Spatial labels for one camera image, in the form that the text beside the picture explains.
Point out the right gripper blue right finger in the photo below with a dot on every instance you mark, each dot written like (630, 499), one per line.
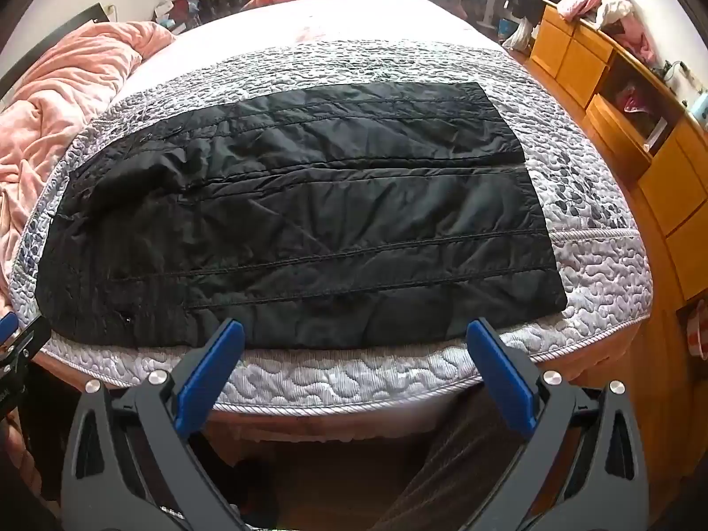
(508, 375)

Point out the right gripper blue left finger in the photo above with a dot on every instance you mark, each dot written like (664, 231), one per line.
(201, 375)

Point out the black pants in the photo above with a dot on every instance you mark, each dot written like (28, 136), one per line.
(341, 217)

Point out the pink fleece blanket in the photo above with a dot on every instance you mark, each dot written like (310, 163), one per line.
(67, 87)

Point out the wooden dresser cabinet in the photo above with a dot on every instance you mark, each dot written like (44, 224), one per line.
(652, 140)

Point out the dark wooden headboard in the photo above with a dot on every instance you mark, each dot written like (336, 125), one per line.
(91, 15)

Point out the pink clothes pile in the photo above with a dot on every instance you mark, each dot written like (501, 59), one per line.
(617, 18)

